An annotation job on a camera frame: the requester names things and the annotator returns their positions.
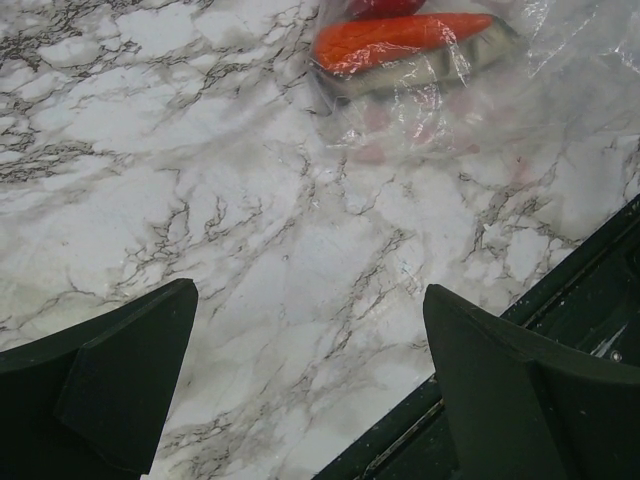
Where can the clear zip top bag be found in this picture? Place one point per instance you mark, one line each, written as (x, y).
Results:
(577, 77)

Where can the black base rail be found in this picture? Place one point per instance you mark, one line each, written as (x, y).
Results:
(589, 302)

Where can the red fake tomato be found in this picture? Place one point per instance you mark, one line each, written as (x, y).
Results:
(375, 9)

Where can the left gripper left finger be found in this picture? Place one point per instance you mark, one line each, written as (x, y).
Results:
(91, 401)

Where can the orange fake carrot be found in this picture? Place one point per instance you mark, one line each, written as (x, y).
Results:
(351, 47)

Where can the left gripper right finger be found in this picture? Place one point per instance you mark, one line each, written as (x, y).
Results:
(521, 406)

